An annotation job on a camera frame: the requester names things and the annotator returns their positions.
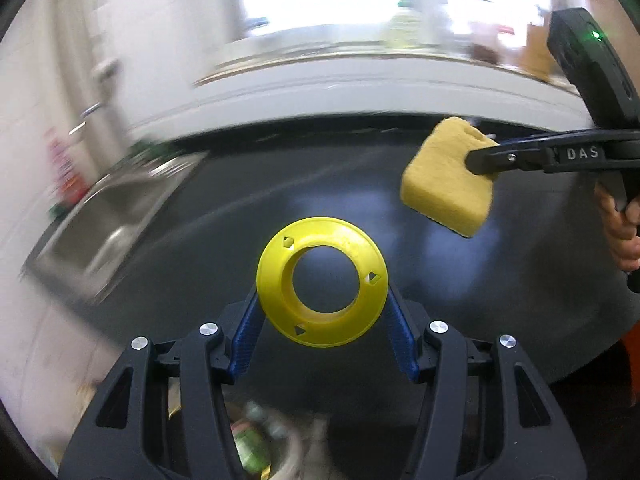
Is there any dark brown scrubber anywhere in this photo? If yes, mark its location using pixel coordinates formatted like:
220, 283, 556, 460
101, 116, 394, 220
469, 41, 507, 64

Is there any yellow sponge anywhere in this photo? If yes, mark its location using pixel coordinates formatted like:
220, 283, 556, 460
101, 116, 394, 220
399, 116, 502, 239

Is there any brown cardboard box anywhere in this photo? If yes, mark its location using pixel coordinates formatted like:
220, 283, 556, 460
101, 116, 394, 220
519, 24, 557, 77

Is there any person's right hand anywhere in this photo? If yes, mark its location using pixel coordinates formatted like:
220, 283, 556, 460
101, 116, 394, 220
594, 182, 640, 273

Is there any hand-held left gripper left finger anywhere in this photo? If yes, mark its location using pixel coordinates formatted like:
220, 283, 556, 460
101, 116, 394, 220
59, 290, 262, 480

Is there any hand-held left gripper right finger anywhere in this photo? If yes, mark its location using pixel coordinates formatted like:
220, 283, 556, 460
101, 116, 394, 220
382, 286, 589, 480

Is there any green scouring pad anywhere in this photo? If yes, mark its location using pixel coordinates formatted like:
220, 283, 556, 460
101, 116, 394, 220
119, 141, 168, 162

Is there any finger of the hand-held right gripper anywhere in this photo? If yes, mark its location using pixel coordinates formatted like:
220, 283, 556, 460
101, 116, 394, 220
487, 129, 640, 147
464, 142, 549, 177

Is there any green-capped dish soap bottle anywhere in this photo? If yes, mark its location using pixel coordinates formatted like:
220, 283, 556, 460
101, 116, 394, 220
384, 0, 427, 52

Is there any yellow plastic ring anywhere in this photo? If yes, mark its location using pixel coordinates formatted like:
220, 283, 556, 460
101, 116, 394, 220
256, 216, 389, 349

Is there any stainless steel sink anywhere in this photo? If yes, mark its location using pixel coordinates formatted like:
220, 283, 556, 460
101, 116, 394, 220
33, 151, 207, 303

